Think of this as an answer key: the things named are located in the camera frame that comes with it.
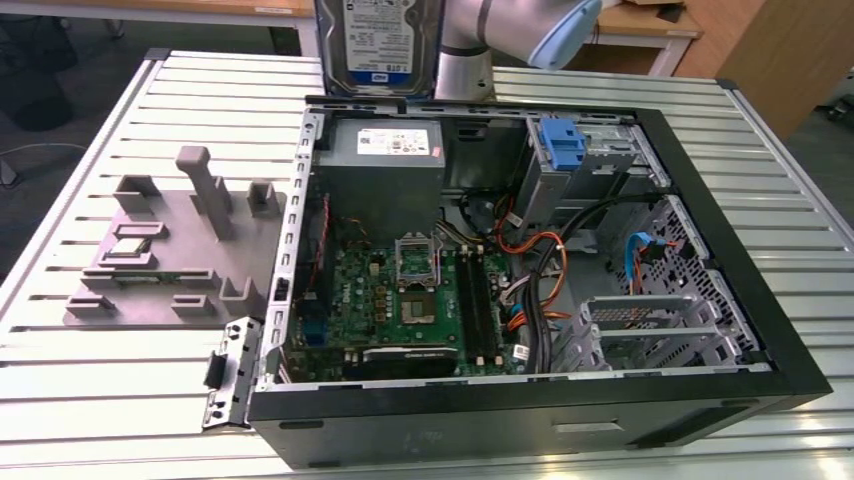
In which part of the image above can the metal socket cover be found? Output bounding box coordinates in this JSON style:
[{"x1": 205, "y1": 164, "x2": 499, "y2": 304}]
[{"x1": 395, "y1": 233, "x2": 443, "y2": 294}]

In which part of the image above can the black office chair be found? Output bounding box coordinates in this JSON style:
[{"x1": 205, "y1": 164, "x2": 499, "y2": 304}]
[{"x1": 0, "y1": 14, "x2": 78, "y2": 132}]

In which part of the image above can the green motherboard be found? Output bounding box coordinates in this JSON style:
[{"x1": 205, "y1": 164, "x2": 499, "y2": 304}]
[{"x1": 283, "y1": 234, "x2": 532, "y2": 381}]

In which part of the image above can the grey power supply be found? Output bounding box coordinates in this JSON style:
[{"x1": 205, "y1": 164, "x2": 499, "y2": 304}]
[{"x1": 312, "y1": 117, "x2": 447, "y2": 241}]

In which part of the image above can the orange red wire bundle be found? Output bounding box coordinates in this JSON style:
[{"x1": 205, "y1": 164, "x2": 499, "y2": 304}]
[{"x1": 496, "y1": 232, "x2": 570, "y2": 331}]

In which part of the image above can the orange power wire black plug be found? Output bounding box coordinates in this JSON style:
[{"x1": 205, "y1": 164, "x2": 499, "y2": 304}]
[{"x1": 630, "y1": 238, "x2": 679, "y2": 296}]

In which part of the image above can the black graphics card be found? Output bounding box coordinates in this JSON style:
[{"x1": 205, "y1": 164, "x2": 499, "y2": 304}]
[{"x1": 343, "y1": 344, "x2": 461, "y2": 381}]

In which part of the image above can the wooden desk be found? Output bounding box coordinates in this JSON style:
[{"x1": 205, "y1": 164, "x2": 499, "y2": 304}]
[{"x1": 143, "y1": 0, "x2": 706, "y2": 76}]

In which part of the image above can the blue drive latch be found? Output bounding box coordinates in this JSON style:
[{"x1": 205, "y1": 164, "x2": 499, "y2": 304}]
[{"x1": 540, "y1": 118, "x2": 587, "y2": 171}]

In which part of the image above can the grey parts rack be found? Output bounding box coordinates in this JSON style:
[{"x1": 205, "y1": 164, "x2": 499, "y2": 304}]
[{"x1": 60, "y1": 144, "x2": 289, "y2": 332}]

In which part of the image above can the black cable bundle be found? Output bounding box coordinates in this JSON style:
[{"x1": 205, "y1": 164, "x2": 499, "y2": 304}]
[{"x1": 519, "y1": 194, "x2": 668, "y2": 374}]

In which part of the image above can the thin red wire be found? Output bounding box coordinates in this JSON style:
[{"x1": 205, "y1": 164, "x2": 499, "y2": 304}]
[{"x1": 311, "y1": 192, "x2": 333, "y2": 301}]

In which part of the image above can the metal disk bay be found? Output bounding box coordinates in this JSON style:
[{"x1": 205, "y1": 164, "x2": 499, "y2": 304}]
[{"x1": 576, "y1": 294, "x2": 762, "y2": 374}]

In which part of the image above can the yellow black wire bundle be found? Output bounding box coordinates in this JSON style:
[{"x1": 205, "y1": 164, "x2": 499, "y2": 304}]
[{"x1": 436, "y1": 219, "x2": 499, "y2": 249}]

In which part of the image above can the hard disk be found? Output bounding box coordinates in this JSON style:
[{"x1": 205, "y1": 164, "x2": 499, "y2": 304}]
[{"x1": 312, "y1": 0, "x2": 445, "y2": 99}]

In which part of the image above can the black RAM slot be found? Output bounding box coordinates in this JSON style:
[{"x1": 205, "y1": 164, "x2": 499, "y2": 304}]
[
  {"x1": 469, "y1": 247, "x2": 500, "y2": 366},
  {"x1": 452, "y1": 247, "x2": 483, "y2": 366},
  {"x1": 460, "y1": 247, "x2": 491, "y2": 366}
]

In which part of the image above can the green RAM stick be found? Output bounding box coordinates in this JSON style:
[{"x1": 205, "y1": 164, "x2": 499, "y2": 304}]
[{"x1": 112, "y1": 273, "x2": 181, "y2": 287}]

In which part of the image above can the black PC case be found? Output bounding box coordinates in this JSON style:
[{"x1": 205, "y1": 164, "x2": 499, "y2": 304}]
[{"x1": 199, "y1": 93, "x2": 835, "y2": 471}]

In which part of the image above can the CPU socket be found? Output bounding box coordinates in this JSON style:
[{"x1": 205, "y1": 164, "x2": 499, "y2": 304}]
[{"x1": 399, "y1": 293, "x2": 441, "y2": 327}]

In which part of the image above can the metal optical drive cage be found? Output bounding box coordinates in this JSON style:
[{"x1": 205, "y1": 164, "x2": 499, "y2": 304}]
[{"x1": 516, "y1": 117, "x2": 668, "y2": 231}]

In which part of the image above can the white floor cable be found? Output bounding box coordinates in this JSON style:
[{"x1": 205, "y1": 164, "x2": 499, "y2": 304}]
[{"x1": 0, "y1": 141, "x2": 89, "y2": 159}]

